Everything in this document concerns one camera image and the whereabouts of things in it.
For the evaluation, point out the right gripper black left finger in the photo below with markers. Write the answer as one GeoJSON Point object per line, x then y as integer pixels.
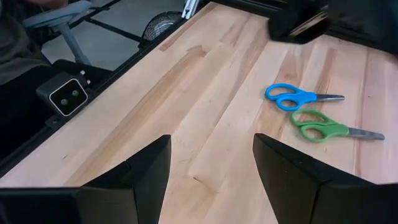
{"type": "Point", "coordinates": [149, 174]}

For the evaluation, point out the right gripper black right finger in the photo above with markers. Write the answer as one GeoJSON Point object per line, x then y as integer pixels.
{"type": "Point", "coordinates": [286, 180]}

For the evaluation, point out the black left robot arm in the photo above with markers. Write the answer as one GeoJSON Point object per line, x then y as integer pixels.
{"type": "Point", "coordinates": [367, 21]}

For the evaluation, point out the green scissors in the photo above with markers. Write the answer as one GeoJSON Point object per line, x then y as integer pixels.
{"type": "Point", "coordinates": [337, 129]}

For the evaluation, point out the blue scissors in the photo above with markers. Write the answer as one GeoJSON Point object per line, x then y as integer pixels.
{"type": "Point", "coordinates": [306, 97]}

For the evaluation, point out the grey office chair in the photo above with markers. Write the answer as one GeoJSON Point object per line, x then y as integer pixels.
{"type": "Point", "coordinates": [73, 43]}

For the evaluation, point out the person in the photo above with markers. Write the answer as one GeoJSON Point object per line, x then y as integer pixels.
{"type": "Point", "coordinates": [15, 46]}

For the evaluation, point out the silver frame bracket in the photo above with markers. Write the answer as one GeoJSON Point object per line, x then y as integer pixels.
{"type": "Point", "coordinates": [189, 7]}

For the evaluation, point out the black table-level camera box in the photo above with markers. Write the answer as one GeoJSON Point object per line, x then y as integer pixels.
{"type": "Point", "coordinates": [66, 93]}

